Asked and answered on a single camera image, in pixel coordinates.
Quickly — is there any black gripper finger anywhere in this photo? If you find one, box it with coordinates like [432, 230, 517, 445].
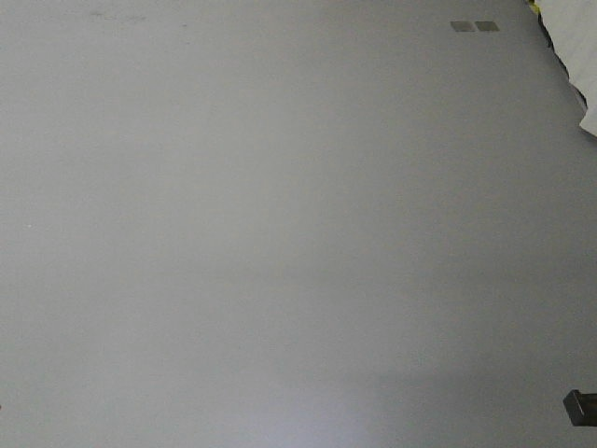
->
[562, 389, 597, 427]

